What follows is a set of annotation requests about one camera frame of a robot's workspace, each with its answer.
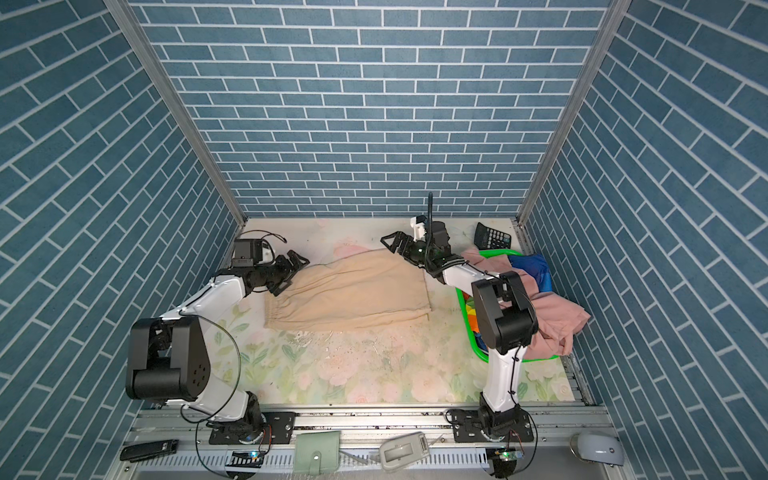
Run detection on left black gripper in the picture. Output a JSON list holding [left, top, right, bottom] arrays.
[[253, 248, 309, 294]]

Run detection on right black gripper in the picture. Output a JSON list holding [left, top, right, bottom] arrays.
[[382, 232, 435, 267]]

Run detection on beige drawstring shorts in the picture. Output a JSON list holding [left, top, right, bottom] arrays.
[[265, 249, 432, 332]]

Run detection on green plastic basket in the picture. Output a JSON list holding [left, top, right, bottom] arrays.
[[456, 247, 563, 362]]

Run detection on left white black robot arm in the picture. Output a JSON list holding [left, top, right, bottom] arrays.
[[125, 250, 310, 444]]

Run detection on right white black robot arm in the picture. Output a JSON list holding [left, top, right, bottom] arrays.
[[381, 231, 538, 442]]

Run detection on colourful patterned shorts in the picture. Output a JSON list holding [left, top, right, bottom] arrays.
[[465, 299, 488, 359]]

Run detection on pink shorts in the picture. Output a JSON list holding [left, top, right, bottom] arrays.
[[484, 269, 590, 356]]

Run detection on black calculator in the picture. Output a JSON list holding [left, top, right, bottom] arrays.
[[473, 222, 512, 250]]

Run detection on light green wallet pouch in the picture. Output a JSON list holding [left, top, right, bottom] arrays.
[[293, 430, 341, 476]]

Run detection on left circuit board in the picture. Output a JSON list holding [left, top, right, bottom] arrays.
[[225, 451, 265, 480]]

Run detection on circuit board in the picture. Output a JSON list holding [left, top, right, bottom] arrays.
[[485, 447, 525, 479], [225, 451, 265, 480]]

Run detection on black remote control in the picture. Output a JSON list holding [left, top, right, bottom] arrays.
[[119, 439, 179, 463]]

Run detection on right circuit board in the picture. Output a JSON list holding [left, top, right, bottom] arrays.
[[485, 447, 525, 479]]

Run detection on white computer mouse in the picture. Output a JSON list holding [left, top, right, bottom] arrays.
[[569, 432, 625, 466]]

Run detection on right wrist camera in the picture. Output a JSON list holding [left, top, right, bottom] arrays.
[[410, 215, 450, 248]]

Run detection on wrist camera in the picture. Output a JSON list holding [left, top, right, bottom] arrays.
[[231, 238, 274, 268], [410, 215, 450, 248]]

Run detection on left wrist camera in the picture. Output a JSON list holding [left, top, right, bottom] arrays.
[[231, 238, 274, 268]]

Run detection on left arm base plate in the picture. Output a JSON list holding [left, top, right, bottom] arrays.
[[209, 411, 297, 446]]

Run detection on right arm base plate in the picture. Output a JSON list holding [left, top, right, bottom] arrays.
[[444, 409, 535, 443]]

